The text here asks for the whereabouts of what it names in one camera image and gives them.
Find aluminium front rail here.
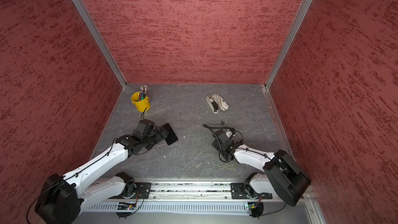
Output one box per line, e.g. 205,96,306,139
76,177,284,203

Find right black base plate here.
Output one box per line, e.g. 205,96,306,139
230,183,273,200

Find black smartphone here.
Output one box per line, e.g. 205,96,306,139
162,123,178,146

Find aluminium corner post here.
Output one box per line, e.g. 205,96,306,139
265,0,313,90
72,0,127,89

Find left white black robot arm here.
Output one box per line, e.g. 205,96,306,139
31,119,178,224

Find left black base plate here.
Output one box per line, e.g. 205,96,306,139
121,182,152,199

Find bundle of pencils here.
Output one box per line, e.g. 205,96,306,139
138,85,148,101

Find left small circuit board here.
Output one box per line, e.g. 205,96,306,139
117,202,137,211

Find yellow metal pencil bucket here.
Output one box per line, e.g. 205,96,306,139
131,92,151,113

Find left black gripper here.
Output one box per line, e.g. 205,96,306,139
142,126,170,150

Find right small circuit board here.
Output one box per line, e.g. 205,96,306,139
245,203,257,211

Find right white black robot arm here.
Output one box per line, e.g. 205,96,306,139
207,127,312,206

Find beige stapler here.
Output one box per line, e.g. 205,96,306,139
206,95,219,114

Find green wired earphones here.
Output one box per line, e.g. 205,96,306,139
210,120,257,171

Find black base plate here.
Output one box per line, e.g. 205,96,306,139
230,183,273,200
121,182,152,199

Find right aluminium corner post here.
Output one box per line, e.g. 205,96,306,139
265,0,313,90

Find small circuit board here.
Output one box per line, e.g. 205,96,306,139
245,203,257,211
117,202,137,211

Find white patterned pouch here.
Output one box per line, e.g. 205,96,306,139
211,93,229,112

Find left aluminium corner post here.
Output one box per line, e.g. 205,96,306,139
72,0,127,89

